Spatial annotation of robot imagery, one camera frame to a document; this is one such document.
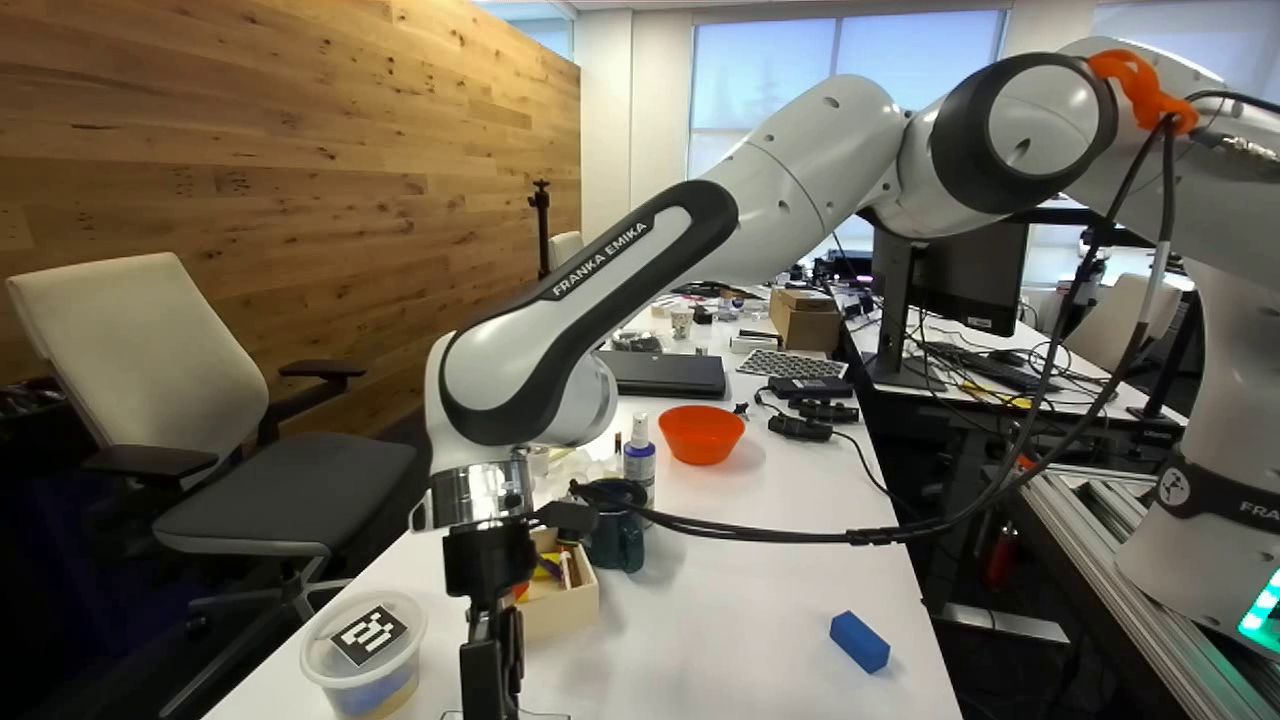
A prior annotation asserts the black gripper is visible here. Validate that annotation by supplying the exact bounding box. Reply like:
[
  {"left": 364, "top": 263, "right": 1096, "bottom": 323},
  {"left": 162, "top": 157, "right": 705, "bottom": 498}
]
[{"left": 441, "top": 518, "right": 541, "bottom": 720}]

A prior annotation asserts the cardboard box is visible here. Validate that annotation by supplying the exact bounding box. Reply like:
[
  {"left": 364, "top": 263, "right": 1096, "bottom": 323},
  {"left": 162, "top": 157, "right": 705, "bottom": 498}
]
[{"left": 766, "top": 286, "right": 844, "bottom": 356}]

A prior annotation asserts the clear container with tag lid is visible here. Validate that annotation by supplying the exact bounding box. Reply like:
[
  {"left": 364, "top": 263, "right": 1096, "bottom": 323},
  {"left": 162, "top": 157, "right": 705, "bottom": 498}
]
[{"left": 295, "top": 592, "right": 429, "bottom": 720}]

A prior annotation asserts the dark green mug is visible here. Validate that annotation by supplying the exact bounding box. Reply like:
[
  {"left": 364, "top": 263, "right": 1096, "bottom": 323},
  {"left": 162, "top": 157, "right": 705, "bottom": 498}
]
[{"left": 570, "top": 476, "right": 655, "bottom": 576}]

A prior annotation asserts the white blue spray bottle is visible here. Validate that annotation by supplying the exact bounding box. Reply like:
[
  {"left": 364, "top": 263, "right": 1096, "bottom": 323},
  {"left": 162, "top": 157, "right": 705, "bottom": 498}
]
[{"left": 618, "top": 412, "right": 660, "bottom": 492}]

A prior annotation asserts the orange bowl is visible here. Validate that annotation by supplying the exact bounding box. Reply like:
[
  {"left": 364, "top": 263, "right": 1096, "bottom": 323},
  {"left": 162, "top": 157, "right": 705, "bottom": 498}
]
[{"left": 655, "top": 403, "right": 752, "bottom": 469}]

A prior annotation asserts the black laptop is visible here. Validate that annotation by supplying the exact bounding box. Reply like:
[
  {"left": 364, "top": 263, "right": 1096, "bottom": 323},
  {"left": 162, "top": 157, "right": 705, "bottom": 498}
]
[{"left": 601, "top": 349, "right": 731, "bottom": 399}]

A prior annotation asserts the blue rectangular block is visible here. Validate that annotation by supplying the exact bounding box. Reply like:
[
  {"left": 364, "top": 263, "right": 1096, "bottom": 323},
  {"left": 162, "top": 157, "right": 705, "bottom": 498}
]
[{"left": 823, "top": 608, "right": 896, "bottom": 676}]

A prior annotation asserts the black power brick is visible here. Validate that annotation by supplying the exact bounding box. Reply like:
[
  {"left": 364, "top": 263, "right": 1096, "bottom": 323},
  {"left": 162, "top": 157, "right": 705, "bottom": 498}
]
[{"left": 764, "top": 412, "right": 835, "bottom": 445}]

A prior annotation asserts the black flat device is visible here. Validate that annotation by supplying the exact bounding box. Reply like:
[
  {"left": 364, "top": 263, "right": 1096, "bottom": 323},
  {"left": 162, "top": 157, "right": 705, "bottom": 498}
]
[{"left": 764, "top": 374, "right": 855, "bottom": 403}]

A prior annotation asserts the white office chair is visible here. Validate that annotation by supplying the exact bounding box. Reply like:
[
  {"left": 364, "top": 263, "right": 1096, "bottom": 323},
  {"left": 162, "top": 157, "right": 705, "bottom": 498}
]
[
  {"left": 1062, "top": 268, "right": 1190, "bottom": 376},
  {"left": 548, "top": 230, "right": 590, "bottom": 278}
]

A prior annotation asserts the grey keyboard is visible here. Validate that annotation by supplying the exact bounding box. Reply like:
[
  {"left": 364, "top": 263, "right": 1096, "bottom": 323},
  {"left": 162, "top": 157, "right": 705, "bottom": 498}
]
[{"left": 737, "top": 344, "right": 850, "bottom": 385}]

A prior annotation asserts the black floor stand pole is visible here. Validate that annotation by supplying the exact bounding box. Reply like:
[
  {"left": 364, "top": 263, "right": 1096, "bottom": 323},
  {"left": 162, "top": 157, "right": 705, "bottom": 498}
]
[{"left": 522, "top": 176, "right": 565, "bottom": 286}]

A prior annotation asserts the white chair grey seat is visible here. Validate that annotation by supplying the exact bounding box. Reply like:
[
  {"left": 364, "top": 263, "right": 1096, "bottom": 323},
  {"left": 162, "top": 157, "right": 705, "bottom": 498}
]
[{"left": 5, "top": 247, "right": 422, "bottom": 720}]

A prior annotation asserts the orange clamp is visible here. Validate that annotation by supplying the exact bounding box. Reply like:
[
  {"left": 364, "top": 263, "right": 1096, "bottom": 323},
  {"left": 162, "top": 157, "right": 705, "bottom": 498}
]
[{"left": 1005, "top": 445, "right": 1053, "bottom": 483}]

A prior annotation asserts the black monitor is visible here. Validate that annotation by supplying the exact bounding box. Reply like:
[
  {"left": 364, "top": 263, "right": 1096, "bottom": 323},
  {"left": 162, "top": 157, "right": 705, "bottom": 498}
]
[{"left": 866, "top": 212, "right": 1036, "bottom": 391}]

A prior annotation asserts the aluminium frame rail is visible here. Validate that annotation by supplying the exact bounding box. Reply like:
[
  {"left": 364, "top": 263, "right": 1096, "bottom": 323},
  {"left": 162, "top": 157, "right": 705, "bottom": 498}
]
[{"left": 1015, "top": 465, "right": 1280, "bottom": 720}]

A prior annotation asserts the orange cable clip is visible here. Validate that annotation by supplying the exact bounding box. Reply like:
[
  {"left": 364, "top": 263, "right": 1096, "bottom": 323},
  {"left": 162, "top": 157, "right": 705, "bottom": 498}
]
[{"left": 1083, "top": 49, "right": 1204, "bottom": 135}]

